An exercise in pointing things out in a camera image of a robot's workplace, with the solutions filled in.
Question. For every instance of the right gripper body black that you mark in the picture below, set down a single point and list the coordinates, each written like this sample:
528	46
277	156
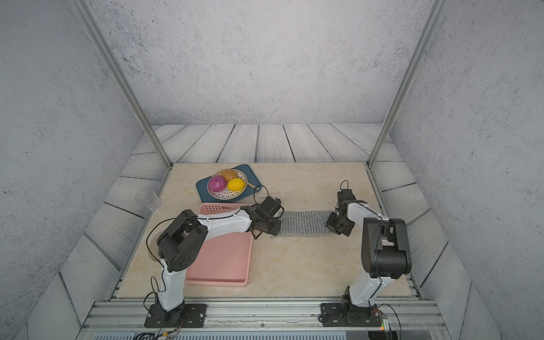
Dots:
340	226

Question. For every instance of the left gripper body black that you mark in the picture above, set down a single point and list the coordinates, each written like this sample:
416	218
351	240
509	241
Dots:
271	226

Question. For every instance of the grey striped dishcloth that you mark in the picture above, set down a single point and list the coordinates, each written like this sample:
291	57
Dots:
304	224

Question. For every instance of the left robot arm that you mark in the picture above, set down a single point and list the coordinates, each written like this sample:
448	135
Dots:
182	241

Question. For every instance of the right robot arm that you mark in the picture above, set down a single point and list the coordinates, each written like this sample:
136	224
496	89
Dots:
385	257

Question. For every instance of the yellow toy lemon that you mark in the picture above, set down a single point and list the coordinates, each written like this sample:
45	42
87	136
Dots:
236	185

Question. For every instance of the patterned ceramic plate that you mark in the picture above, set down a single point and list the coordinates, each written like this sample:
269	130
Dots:
226	194

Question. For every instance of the brown toy fruit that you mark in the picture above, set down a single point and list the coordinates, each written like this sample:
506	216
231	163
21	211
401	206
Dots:
229	174

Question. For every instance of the purple toy fruit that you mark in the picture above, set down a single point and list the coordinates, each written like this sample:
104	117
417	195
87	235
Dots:
217	183

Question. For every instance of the pink plastic basket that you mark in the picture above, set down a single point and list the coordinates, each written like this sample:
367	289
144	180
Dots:
223	261

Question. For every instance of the teal rectangular tray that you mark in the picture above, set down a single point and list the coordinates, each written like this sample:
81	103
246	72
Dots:
246	169

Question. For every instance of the clear glass plate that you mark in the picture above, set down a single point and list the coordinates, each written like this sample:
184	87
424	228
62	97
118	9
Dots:
153	248

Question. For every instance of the clear plastic cup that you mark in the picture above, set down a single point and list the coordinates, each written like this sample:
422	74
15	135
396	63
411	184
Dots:
149	199

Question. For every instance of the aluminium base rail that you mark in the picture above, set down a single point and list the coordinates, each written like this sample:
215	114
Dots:
398	318

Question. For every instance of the right frame post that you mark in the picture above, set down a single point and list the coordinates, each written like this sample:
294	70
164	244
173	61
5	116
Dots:
410	73

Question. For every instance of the frame post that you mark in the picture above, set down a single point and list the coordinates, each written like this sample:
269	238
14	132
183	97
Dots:
93	31
410	73

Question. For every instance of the left frame post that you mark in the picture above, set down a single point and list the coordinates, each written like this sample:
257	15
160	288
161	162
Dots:
93	31

